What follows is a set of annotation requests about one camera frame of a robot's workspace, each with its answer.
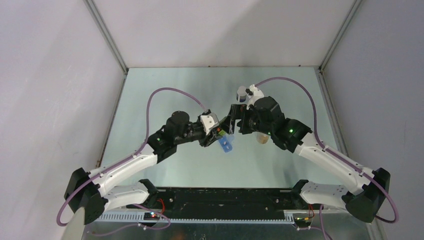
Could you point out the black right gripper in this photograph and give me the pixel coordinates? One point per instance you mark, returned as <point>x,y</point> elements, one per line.
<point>228,124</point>

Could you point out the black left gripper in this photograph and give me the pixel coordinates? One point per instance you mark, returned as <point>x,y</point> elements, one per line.
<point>207,140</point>

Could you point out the blue pill organizer box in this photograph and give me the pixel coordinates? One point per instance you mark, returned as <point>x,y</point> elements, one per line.
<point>226,142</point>

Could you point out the clear amber pill bottle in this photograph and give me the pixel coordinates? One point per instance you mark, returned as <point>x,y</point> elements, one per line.
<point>262,138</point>

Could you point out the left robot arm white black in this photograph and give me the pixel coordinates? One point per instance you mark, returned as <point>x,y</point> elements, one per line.
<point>100,190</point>

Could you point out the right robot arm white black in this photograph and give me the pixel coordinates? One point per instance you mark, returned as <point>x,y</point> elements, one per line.
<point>362,190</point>

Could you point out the left controller board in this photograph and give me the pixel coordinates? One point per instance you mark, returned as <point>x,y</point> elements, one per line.
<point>151,216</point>

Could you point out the controller board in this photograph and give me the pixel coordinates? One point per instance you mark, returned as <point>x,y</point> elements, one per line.
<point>151,216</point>
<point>303,222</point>

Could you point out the right controller board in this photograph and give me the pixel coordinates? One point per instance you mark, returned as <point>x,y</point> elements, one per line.
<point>303,222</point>

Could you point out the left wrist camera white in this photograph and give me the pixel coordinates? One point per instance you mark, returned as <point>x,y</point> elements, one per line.
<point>209,121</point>

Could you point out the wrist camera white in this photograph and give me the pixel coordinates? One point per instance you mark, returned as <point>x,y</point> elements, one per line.
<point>253,94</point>
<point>209,121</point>

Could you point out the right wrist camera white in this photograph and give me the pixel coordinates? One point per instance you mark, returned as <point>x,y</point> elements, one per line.
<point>253,94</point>

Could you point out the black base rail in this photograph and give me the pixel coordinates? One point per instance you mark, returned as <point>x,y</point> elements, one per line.
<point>227,203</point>

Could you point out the grey slotted cable duct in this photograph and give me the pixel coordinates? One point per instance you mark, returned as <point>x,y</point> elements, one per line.
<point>137,217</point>

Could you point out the right aluminium frame post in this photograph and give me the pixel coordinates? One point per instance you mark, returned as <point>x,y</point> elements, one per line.
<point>340,33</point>

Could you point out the aluminium frame post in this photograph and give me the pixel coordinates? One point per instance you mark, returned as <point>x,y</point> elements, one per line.
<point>106,34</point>
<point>340,33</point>

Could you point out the left aluminium frame post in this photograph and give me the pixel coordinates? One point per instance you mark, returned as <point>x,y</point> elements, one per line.
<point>106,34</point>

